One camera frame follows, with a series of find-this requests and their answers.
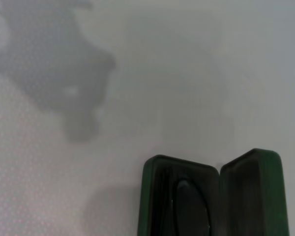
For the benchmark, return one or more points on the black glasses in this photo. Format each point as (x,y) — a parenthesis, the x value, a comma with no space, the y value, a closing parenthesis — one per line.
(189,204)

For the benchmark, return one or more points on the green glasses case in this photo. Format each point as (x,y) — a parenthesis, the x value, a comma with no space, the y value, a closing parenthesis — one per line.
(255,191)

